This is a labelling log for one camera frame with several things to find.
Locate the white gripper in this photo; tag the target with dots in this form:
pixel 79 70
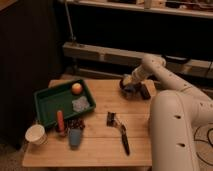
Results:
pixel 137 75

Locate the dark rectangular block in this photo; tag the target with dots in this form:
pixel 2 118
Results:
pixel 144 92

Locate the blue plastic cup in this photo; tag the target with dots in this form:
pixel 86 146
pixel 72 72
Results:
pixel 75 137

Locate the yellow sponge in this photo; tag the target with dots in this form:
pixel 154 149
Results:
pixel 127 79

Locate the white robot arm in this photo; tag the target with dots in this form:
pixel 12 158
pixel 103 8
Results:
pixel 173 114

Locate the orange apple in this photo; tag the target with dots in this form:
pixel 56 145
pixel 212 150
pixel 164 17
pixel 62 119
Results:
pixel 76 88

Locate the green plastic tray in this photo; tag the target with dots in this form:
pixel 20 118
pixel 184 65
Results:
pixel 49 101

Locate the black handled brush tool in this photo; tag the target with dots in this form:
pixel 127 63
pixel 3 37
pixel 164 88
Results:
pixel 113 121

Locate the metal shelf rack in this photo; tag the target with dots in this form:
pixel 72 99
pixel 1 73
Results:
pixel 121 34

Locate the clear crumpled plastic bag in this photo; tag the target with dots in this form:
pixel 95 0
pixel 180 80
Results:
pixel 80 104

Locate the dark grape bunch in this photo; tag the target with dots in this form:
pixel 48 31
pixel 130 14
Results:
pixel 76 124

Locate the white paper cup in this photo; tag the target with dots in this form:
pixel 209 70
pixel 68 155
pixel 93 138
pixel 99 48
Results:
pixel 36 134

